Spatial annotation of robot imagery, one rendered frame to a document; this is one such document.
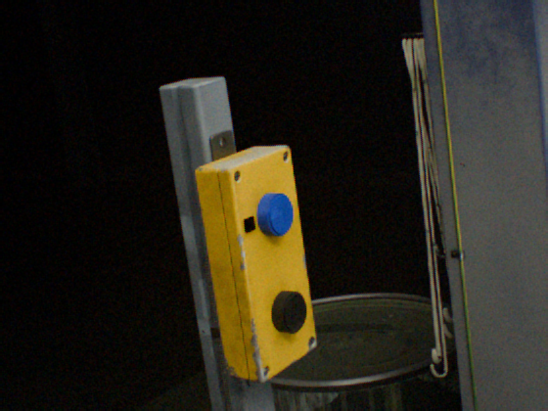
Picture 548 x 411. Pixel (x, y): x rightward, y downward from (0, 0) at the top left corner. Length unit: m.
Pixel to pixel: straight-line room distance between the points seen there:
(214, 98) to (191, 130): 0.05
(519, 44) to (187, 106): 0.54
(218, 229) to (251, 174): 0.07
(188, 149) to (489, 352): 0.67
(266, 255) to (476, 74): 0.51
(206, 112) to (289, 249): 0.19
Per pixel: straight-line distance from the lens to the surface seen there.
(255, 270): 1.19
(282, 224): 1.19
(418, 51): 1.65
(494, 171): 1.58
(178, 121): 1.22
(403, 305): 2.68
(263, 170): 1.19
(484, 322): 1.66
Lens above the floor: 1.77
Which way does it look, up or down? 13 degrees down
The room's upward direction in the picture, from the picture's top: 8 degrees counter-clockwise
